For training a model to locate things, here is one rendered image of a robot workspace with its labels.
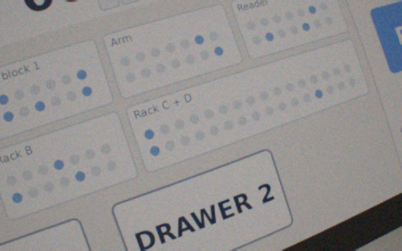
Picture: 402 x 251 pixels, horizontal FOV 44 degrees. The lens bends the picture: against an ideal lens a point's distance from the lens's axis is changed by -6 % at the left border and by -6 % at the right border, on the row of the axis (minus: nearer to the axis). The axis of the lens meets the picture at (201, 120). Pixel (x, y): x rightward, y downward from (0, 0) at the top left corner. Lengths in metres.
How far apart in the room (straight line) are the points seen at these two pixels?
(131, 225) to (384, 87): 0.18
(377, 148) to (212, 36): 0.12
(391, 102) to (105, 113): 0.18
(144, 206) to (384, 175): 0.15
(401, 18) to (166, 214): 0.20
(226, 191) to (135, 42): 0.09
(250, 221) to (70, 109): 0.11
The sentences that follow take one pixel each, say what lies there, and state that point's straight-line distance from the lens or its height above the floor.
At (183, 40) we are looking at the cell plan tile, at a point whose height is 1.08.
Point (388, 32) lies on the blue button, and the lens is 0.34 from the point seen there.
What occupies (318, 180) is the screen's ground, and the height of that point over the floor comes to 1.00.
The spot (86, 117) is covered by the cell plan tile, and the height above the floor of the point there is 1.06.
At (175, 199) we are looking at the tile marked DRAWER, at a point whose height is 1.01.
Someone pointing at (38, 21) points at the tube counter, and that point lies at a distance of 0.28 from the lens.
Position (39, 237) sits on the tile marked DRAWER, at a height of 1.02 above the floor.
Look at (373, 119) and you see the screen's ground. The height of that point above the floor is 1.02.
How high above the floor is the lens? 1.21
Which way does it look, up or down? 38 degrees down
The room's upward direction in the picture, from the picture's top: 5 degrees counter-clockwise
